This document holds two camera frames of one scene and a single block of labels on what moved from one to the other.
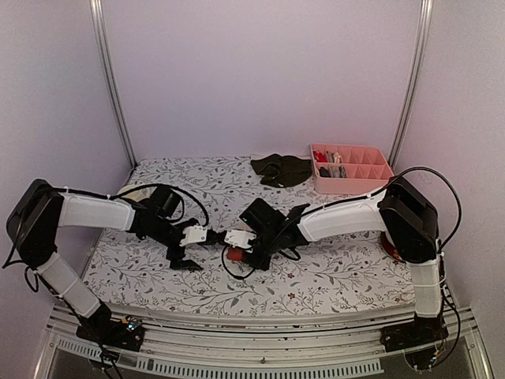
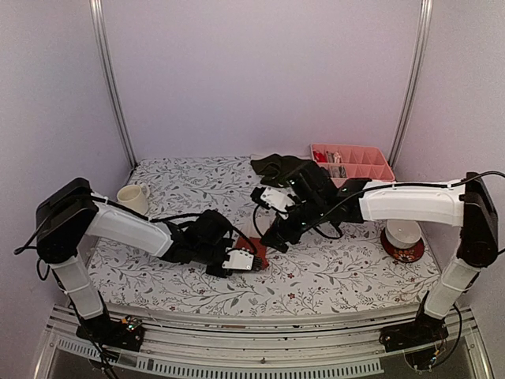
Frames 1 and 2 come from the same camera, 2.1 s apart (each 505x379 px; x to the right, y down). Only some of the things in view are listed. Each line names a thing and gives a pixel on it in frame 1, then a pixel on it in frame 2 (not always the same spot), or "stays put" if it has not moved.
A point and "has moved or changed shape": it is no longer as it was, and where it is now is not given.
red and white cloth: x=235 y=254 has moved or changed shape
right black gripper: x=263 y=264 → x=278 y=240
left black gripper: x=173 y=256 → x=216 y=273
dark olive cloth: x=281 y=170 stays put
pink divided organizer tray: x=343 y=169 stays put
